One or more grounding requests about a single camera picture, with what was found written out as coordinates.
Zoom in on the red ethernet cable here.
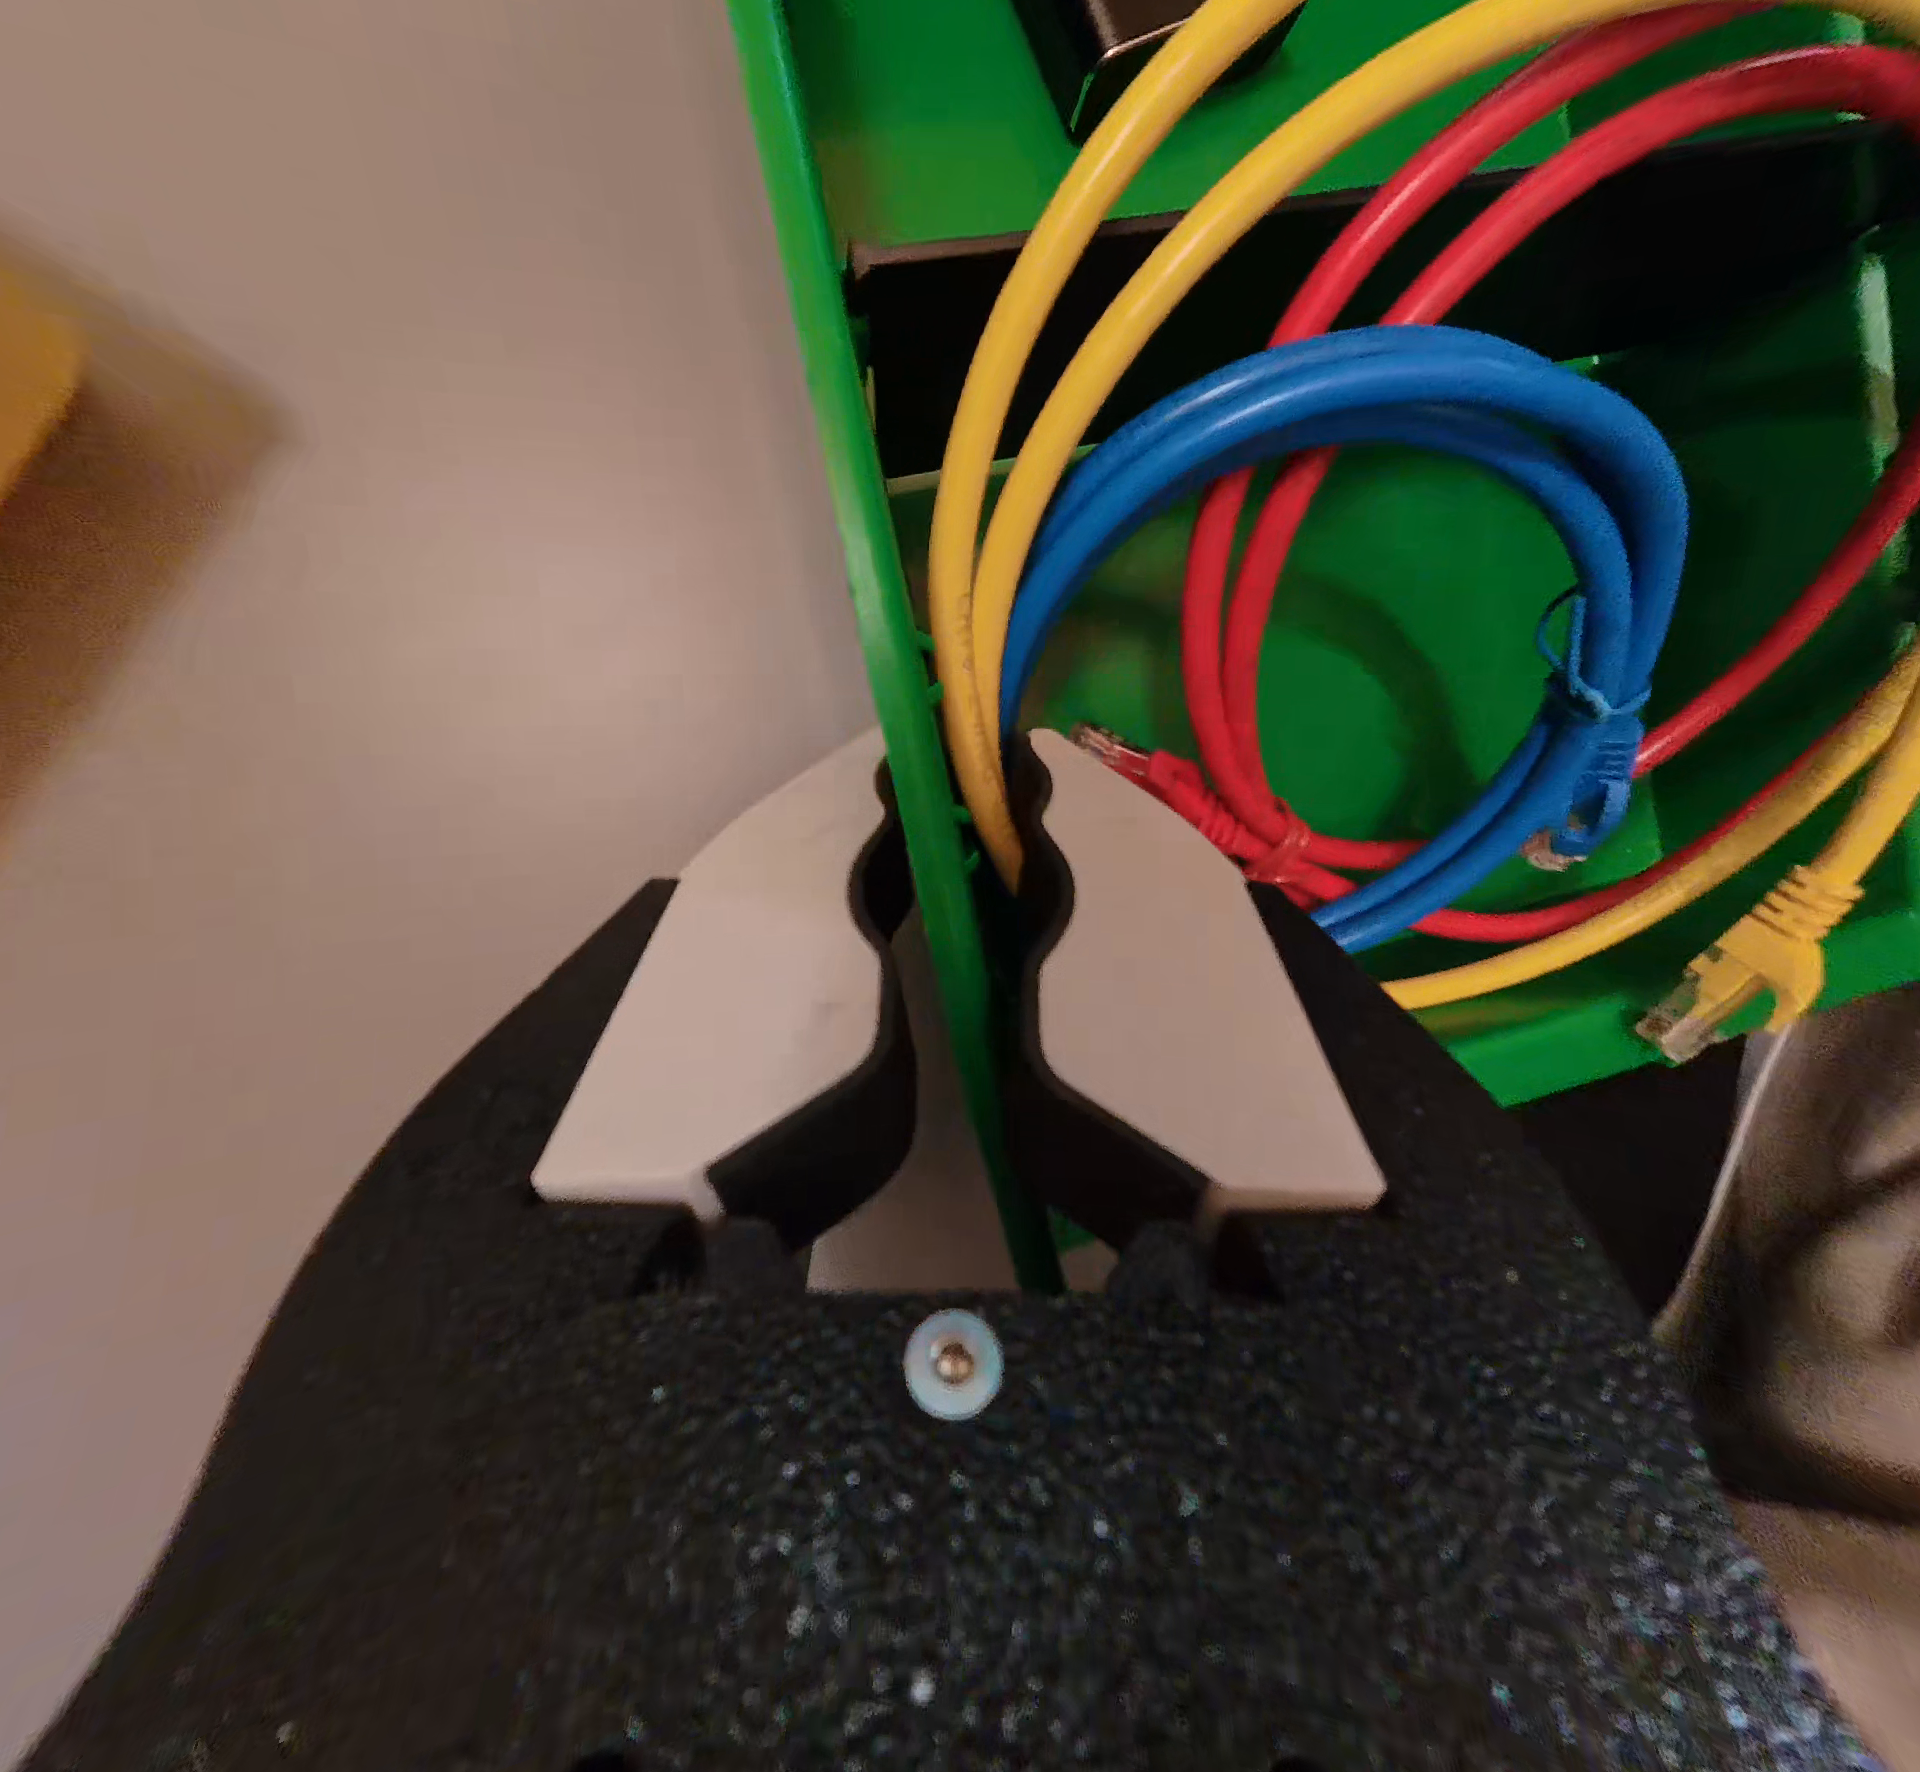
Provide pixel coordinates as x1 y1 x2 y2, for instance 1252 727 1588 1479
1072 2 1920 946

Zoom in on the blue ethernet cable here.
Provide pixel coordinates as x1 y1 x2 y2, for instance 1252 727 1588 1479
999 324 1694 956

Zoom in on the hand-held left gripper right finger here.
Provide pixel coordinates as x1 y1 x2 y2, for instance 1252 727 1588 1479
1003 727 1390 1230

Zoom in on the black bin divider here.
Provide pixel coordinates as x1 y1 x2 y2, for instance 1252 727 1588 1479
848 128 1920 484

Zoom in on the yellow ethernet cable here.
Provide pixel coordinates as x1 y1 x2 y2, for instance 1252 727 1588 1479
926 0 1920 1065

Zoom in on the yellow storage bin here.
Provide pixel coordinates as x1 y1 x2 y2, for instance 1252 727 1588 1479
0 250 93 507

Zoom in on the person's beige hoodie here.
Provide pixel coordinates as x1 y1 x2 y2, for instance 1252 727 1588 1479
1651 985 1920 1772

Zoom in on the green storage bin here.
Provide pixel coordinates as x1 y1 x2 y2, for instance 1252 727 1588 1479
693 0 1920 1295

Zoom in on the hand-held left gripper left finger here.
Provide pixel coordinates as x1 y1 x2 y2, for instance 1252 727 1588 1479
529 727 921 1237

